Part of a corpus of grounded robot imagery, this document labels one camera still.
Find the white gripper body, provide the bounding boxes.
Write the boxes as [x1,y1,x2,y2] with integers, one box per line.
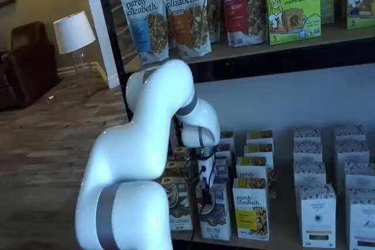
[197,156,217,189]

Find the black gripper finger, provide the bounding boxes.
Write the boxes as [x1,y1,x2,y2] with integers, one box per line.
[200,179,213,206]

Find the blue white cereal box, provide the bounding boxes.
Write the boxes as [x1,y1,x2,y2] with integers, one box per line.
[219,131,235,145]
[217,143,234,157]
[214,156,233,187]
[200,183,231,241]

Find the green white cereal box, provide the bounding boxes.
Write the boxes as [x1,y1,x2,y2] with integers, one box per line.
[172,146,192,162]
[160,177,194,231]
[165,160,189,179]

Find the yellow white granola box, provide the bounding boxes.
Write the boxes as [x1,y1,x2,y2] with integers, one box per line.
[236,156,277,198]
[246,131,274,145]
[244,143,275,159]
[233,177,270,241]

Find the black metal shelf rack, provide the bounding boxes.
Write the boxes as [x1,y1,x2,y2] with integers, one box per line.
[93,0,375,250]

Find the green apple pie Bobo's box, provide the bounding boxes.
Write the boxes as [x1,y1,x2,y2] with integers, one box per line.
[265,0,322,46]

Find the orange label granola bag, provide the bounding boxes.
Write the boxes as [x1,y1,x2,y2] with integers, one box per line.
[156,0,212,59]
[204,0,223,43]

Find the blue label granola bag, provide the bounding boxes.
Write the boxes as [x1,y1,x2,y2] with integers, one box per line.
[117,0,169,65]

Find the red label granola bag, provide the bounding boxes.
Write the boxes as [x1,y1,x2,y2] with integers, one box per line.
[216,0,269,47]

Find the white table lamp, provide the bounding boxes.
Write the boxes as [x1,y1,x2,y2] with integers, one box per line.
[53,9,97,98]

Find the dark brown armchair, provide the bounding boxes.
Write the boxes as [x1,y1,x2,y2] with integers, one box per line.
[0,20,61,112]

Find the long thin black cable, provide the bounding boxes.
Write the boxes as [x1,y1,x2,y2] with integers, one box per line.
[187,149,206,244]

